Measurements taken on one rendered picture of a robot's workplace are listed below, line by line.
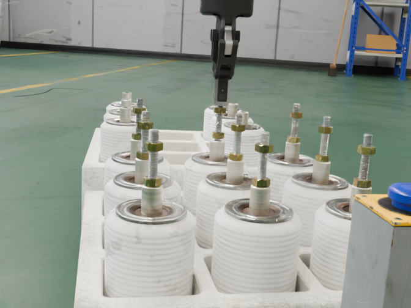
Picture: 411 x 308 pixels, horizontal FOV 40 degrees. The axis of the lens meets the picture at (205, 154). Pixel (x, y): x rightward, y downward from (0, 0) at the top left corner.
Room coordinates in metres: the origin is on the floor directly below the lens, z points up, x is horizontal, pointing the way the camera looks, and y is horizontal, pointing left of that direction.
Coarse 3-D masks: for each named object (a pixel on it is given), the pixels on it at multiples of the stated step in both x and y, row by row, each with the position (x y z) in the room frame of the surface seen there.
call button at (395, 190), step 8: (400, 184) 0.44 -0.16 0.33; (408, 184) 0.44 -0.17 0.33; (392, 192) 0.43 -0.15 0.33; (400, 192) 0.42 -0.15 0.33; (408, 192) 0.42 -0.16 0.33; (392, 200) 0.43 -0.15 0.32; (400, 200) 0.42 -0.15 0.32; (408, 200) 0.41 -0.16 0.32; (400, 208) 0.42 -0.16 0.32; (408, 208) 0.42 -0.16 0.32
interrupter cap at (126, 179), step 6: (120, 174) 0.69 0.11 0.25; (126, 174) 0.70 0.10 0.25; (132, 174) 0.70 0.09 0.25; (162, 174) 0.70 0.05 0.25; (114, 180) 0.66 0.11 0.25; (120, 180) 0.67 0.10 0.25; (126, 180) 0.67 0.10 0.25; (132, 180) 0.68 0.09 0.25; (162, 180) 0.68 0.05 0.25; (168, 180) 0.68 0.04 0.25; (120, 186) 0.65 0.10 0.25; (126, 186) 0.64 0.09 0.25; (132, 186) 0.64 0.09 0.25; (138, 186) 0.64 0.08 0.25; (168, 186) 0.66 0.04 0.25
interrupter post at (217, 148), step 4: (212, 140) 0.82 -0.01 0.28; (212, 144) 0.81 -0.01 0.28; (216, 144) 0.81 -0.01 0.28; (220, 144) 0.81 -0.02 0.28; (224, 144) 0.81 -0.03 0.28; (212, 148) 0.81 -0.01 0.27; (216, 148) 0.81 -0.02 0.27; (220, 148) 0.81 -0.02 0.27; (212, 152) 0.81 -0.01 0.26; (216, 152) 0.81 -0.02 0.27; (220, 152) 0.81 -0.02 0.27; (212, 156) 0.81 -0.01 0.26; (216, 156) 0.81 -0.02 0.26; (220, 156) 0.81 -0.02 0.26; (212, 160) 0.81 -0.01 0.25; (216, 160) 0.81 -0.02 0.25; (220, 160) 0.81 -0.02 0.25
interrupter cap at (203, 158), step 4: (204, 152) 0.85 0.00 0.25; (208, 152) 0.85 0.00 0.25; (192, 156) 0.81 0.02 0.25; (196, 156) 0.82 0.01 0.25; (200, 156) 0.82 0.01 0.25; (204, 156) 0.83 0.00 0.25; (208, 156) 0.83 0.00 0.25; (224, 156) 0.83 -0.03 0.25; (228, 156) 0.83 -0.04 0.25; (192, 160) 0.81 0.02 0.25; (196, 160) 0.79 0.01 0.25; (200, 160) 0.80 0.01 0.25; (204, 160) 0.80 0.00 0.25; (208, 160) 0.81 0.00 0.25; (224, 160) 0.82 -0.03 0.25; (204, 164) 0.78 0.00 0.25; (208, 164) 0.78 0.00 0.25; (212, 164) 0.78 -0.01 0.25; (216, 164) 0.78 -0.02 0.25; (220, 164) 0.78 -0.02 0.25; (224, 164) 0.78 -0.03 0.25
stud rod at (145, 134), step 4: (144, 112) 0.67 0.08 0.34; (148, 112) 0.68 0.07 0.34; (144, 116) 0.67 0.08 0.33; (148, 116) 0.68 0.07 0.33; (144, 120) 0.67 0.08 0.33; (148, 120) 0.68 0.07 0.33; (144, 132) 0.67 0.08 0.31; (148, 132) 0.68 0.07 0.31; (144, 136) 0.67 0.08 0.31; (148, 136) 0.68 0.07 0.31; (144, 140) 0.67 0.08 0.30; (148, 140) 0.68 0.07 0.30; (144, 144) 0.67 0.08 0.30; (144, 148) 0.67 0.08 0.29; (144, 152) 0.67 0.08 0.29
